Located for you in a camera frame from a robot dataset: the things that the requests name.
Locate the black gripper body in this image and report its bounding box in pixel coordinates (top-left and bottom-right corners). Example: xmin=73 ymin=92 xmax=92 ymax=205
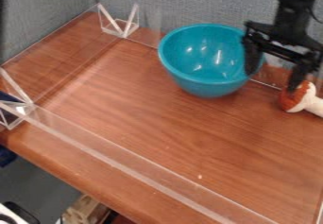
xmin=241 ymin=7 xmax=323 ymax=65

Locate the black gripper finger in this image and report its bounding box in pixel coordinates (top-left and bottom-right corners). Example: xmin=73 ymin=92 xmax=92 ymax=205
xmin=288 ymin=62 xmax=314 ymax=93
xmin=242 ymin=40 xmax=262 ymax=76

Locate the brown and white plush mushroom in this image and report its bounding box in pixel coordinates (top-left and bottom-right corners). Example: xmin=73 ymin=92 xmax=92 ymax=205
xmin=278 ymin=80 xmax=323 ymax=118

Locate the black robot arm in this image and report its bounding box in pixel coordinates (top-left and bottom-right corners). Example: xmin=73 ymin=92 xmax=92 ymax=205
xmin=241 ymin=0 xmax=323 ymax=93

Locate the blue plastic bowl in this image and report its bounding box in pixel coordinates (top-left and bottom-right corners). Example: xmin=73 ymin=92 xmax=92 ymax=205
xmin=157 ymin=24 xmax=253 ymax=98

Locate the clear acrylic back barrier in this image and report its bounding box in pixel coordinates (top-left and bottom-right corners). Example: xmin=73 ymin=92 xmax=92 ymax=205
xmin=125 ymin=26 xmax=323 ymax=94

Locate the clear acrylic barrier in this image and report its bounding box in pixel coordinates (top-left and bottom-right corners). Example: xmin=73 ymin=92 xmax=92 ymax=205
xmin=125 ymin=26 xmax=323 ymax=94
xmin=0 ymin=100 xmax=278 ymax=224

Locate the clear acrylic front barrier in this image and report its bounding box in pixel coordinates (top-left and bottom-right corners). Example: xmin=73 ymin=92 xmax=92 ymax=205
xmin=0 ymin=100 xmax=278 ymax=224

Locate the wooden block under table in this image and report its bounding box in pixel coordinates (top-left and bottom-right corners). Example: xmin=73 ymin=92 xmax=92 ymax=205
xmin=62 ymin=195 xmax=110 ymax=224

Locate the black and white device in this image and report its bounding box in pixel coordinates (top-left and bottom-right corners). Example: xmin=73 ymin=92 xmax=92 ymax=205
xmin=0 ymin=201 xmax=39 ymax=224

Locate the clear acrylic corner bracket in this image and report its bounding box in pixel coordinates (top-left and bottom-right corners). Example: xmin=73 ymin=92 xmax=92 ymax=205
xmin=97 ymin=3 xmax=140 ymax=39

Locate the clear acrylic left bracket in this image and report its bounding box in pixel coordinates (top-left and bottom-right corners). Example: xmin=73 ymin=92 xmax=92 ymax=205
xmin=0 ymin=67 xmax=34 ymax=130

